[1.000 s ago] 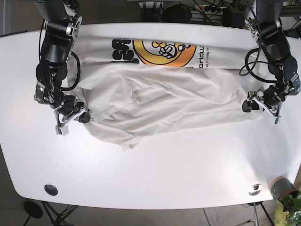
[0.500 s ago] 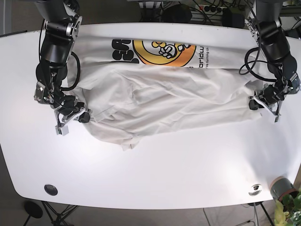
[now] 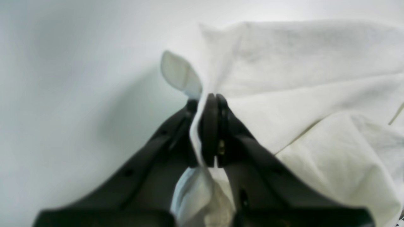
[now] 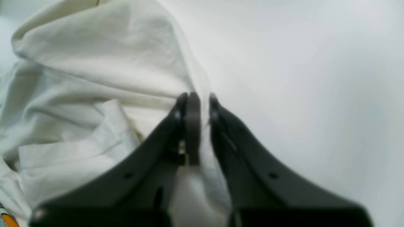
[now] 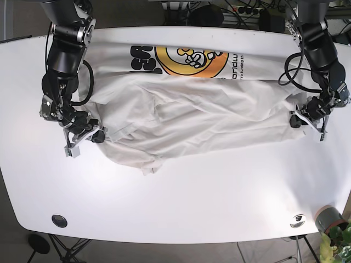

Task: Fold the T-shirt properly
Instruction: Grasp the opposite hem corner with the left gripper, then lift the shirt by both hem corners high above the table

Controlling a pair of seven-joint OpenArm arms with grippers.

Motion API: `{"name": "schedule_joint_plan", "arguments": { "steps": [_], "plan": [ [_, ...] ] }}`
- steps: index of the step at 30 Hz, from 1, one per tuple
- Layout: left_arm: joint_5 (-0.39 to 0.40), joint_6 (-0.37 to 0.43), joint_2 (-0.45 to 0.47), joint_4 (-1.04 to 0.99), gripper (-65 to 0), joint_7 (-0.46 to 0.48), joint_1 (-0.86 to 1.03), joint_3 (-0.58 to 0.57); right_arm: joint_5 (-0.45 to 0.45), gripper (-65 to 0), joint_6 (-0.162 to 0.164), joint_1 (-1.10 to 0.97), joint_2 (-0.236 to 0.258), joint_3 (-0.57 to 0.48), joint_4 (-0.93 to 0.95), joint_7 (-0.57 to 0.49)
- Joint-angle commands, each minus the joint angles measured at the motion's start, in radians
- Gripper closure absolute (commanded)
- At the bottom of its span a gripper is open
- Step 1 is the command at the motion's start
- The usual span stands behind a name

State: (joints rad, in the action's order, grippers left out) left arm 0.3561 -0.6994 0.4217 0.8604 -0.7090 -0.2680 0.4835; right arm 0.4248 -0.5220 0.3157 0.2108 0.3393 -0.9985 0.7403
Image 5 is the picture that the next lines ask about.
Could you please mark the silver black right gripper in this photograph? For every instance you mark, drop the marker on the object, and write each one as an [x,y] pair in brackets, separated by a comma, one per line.
[73,121]

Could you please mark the black tripod stand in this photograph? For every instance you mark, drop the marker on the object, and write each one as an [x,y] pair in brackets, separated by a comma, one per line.
[40,245]

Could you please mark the potted green plant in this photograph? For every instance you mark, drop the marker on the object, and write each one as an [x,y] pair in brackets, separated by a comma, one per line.
[335,235]

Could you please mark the black table grommet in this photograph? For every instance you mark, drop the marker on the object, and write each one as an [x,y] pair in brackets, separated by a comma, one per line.
[59,221]

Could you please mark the white graphic T-shirt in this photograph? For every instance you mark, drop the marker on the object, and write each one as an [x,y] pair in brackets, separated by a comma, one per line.
[160,103]

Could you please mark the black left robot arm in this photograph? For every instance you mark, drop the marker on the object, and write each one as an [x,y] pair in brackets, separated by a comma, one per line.
[307,24]

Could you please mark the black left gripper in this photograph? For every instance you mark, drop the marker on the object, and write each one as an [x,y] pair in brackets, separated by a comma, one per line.
[318,109]

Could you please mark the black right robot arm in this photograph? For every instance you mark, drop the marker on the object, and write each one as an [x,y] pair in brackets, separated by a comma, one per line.
[71,26]

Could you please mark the silver table grommet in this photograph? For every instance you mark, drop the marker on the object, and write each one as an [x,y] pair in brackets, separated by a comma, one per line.
[297,221]

